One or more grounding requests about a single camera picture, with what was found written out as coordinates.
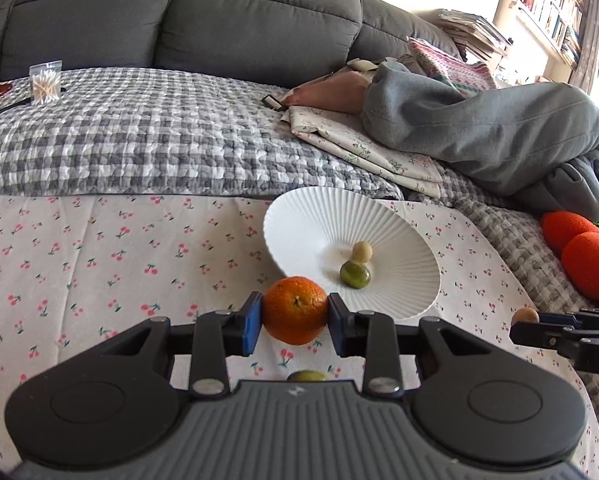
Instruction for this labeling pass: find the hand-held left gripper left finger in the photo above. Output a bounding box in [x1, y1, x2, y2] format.
[108, 291, 265, 396]

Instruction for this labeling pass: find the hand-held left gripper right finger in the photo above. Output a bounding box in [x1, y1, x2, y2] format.
[327, 292, 479, 396]

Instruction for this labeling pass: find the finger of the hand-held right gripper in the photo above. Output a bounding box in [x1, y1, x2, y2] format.
[509, 321, 588, 356]
[537, 309, 599, 330]

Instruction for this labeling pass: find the orange tangerine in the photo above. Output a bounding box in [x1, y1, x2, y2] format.
[263, 276, 329, 346]

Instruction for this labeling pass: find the white ribbed plate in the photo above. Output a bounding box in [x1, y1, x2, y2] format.
[263, 186, 441, 322]

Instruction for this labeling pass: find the green lime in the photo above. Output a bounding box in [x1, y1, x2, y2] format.
[286, 369, 329, 384]
[339, 260, 373, 290]

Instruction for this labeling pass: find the orange plush toy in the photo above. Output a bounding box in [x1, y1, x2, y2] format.
[539, 211, 599, 307]

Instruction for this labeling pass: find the cherry print cloth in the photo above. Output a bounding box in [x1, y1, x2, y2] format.
[0, 194, 599, 476]

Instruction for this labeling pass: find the cream floral cloth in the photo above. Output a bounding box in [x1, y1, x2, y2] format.
[280, 87, 443, 199]

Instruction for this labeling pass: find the grey checked blanket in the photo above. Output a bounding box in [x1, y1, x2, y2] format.
[0, 67, 599, 436]

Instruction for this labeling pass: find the pink cushion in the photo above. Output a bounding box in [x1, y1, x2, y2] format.
[292, 70, 376, 114]

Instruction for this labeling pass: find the pink patterned pillow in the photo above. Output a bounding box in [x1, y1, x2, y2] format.
[408, 37, 501, 99]

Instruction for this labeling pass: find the stack of newspapers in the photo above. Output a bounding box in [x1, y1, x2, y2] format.
[436, 8, 511, 62]

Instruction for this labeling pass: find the bookshelf with books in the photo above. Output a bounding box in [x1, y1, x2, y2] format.
[516, 0, 593, 69]

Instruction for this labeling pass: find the bag of cotton swabs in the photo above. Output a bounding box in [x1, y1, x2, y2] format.
[29, 61, 63, 106]

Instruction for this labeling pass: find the grey sofa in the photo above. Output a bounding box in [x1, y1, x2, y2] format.
[0, 0, 463, 92]

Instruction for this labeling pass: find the black stick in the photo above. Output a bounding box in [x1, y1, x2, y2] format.
[0, 97, 33, 119]

